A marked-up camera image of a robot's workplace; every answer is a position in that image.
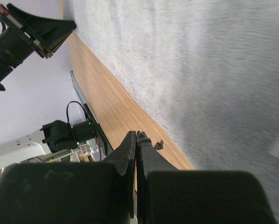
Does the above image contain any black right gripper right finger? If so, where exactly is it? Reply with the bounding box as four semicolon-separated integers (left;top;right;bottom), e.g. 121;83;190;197
136;132;276;224

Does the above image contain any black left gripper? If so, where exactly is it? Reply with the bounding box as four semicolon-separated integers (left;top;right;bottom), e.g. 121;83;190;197
0;3;77;91

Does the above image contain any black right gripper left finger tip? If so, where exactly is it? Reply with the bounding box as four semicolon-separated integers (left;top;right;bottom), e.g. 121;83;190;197
0;131;136;224

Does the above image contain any light grey panda towel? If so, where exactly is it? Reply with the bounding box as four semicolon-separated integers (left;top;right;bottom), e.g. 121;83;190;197
63;0;279;222

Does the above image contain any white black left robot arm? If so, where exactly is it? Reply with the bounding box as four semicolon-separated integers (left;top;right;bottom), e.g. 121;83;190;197
0;4;98;170

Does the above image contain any black thin cable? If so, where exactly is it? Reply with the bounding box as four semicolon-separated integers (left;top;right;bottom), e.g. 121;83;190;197
66;100;90;126

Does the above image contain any aluminium frame rail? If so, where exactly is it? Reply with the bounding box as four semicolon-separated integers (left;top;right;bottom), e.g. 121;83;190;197
70;71;99;133

